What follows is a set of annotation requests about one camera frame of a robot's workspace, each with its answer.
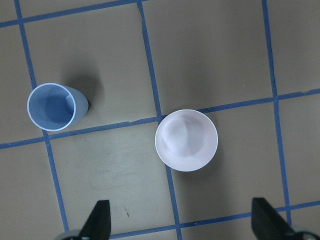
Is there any pink plastic bowl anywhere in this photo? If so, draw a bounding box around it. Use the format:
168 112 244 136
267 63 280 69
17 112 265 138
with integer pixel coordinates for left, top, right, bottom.
154 109 219 172

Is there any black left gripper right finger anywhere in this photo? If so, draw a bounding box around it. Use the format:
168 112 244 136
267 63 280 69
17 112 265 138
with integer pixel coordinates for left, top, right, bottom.
251 197 296 240

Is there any blue plastic cup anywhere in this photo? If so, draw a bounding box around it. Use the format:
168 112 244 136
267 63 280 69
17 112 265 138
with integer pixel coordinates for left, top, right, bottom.
26 82 89 132

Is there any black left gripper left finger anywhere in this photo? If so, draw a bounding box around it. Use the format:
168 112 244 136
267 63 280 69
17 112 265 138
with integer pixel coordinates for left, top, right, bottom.
78 200 111 240

